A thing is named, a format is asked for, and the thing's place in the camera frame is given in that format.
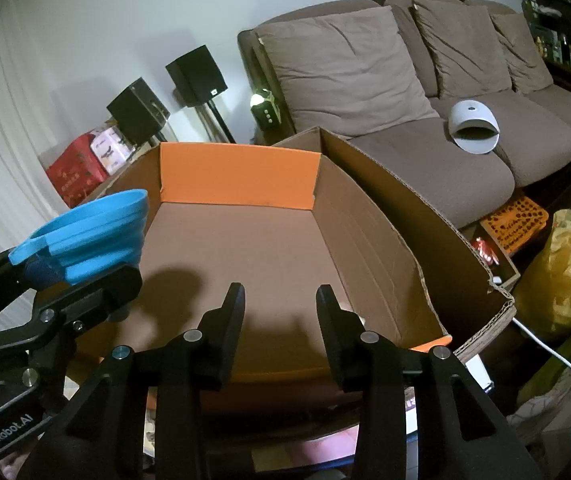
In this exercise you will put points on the red foil packet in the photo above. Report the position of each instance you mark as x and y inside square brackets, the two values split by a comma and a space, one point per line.
[483, 251]

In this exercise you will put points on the black speaker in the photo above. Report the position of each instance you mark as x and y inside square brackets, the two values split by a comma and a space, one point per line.
[195, 75]
[138, 110]

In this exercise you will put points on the medium brown cushion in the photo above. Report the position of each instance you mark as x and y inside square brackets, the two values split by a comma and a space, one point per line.
[460, 50]

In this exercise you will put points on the brown sofa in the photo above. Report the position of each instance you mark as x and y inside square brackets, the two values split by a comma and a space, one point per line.
[415, 175]

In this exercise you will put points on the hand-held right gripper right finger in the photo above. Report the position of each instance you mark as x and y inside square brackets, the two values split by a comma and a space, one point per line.
[330, 320]

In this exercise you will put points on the black speaker stand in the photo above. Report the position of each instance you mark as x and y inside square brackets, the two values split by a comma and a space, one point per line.
[221, 122]

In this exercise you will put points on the large brown cushion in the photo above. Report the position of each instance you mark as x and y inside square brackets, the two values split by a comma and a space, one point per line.
[345, 75]

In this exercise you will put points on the black lit lantern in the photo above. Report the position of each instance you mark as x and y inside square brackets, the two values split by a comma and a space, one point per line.
[268, 112]

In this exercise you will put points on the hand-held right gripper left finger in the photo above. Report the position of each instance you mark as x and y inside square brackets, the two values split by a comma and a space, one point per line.
[230, 320]

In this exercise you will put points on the red gift box gold print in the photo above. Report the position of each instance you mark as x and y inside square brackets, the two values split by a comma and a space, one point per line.
[75, 175]

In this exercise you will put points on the white curtain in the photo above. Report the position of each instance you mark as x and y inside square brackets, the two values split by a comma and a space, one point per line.
[0, 110]

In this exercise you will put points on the white dome lamp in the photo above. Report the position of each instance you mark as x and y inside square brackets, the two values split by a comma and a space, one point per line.
[470, 120]

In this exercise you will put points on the small brown cushion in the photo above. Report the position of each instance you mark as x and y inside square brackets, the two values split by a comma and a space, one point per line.
[523, 55]

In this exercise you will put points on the yellow plastic bag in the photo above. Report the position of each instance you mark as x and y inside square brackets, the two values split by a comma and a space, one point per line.
[565, 280]

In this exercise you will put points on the orange plastic crate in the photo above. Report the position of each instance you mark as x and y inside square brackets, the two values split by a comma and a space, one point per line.
[515, 220]

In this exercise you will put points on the orange cardboard box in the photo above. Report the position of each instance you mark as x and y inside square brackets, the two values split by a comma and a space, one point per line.
[245, 250]

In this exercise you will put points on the blue funnel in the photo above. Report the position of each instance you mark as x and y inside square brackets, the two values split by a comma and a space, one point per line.
[95, 230]

